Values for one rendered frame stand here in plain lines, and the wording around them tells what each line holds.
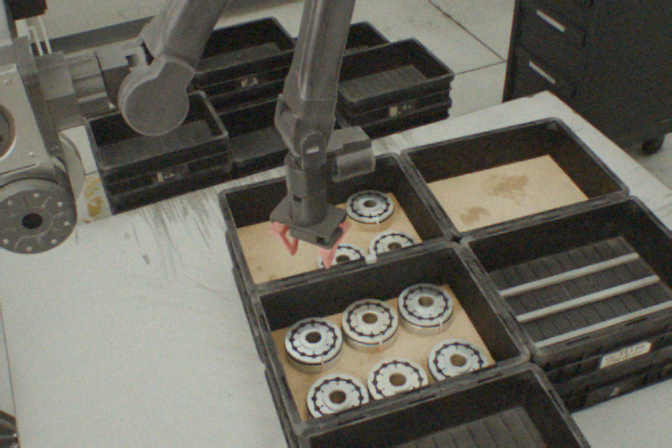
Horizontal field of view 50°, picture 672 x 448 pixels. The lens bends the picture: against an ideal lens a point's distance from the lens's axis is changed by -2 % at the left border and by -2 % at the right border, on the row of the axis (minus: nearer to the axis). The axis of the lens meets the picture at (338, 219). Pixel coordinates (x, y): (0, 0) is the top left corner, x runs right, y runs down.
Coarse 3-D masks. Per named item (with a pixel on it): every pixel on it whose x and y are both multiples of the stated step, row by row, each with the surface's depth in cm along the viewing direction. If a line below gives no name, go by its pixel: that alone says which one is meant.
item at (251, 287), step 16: (400, 160) 158; (224, 192) 151; (416, 192) 150; (224, 208) 148; (432, 208) 146; (432, 240) 139; (448, 240) 139; (240, 256) 137; (384, 256) 136; (304, 272) 134; (320, 272) 134; (256, 288) 131
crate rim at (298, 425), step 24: (360, 264) 135; (384, 264) 135; (264, 288) 131; (288, 288) 131; (480, 288) 130; (264, 312) 127; (264, 336) 123; (528, 360) 118; (288, 384) 115; (432, 384) 115; (288, 408) 112; (360, 408) 112
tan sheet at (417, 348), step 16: (448, 288) 143; (336, 320) 138; (464, 320) 137; (400, 336) 135; (416, 336) 135; (432, 336) 135; (448, 336) 134; (464, 336) 134; (352, 352) 132; (384, 352) 132; (400, 352) 132; (416, 352) 132; (288, 368) 130; (336, 368) 130; (352, 368) 130; (368, 368) 130; (304, 384) 127; (304, 400) 125; (304, 416) 123
